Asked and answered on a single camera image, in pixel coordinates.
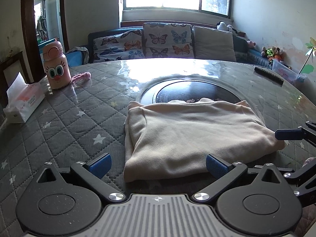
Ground black white panda plush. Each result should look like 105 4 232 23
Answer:
217 22 234 32

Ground pink fluffy strap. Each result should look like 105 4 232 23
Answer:
70 71 91 82

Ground dark wooden door frame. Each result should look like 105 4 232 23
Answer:
21 0 70 82

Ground pile of small plush toys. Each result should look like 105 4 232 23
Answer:
261 46 284 62

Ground hanging clothes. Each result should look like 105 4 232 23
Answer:
37 15 48 40

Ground round black table hotplate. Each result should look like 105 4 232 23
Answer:
139 78 262 119

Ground butterfly print cushion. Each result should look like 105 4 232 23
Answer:
93 30 145 62
143 23 195 59

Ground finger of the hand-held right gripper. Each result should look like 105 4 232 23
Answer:
280 163 316 206
275 121 316 151

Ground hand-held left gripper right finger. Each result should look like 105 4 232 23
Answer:
193 154 284 200

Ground grey cloth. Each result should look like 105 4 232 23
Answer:
66 46 90 63

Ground pink cartoon water bottle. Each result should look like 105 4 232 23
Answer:
41 38 72 90

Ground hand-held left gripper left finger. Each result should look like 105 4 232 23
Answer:
36 152 125 200

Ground cream long-sleeved garment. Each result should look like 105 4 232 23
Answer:
123 97 285 183

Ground blue chair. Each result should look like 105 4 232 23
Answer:
66 53 86 68

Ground white pink tissue pack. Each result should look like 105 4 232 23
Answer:
4 71 46 124

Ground clear printed storage box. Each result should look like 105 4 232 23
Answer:
272 59 307 86

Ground black remote control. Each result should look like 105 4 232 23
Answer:
254 67 284 85

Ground plain beige cushion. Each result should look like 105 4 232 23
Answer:
193 26 237 62

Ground green flower wall sticker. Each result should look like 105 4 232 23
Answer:
298 37 316 75

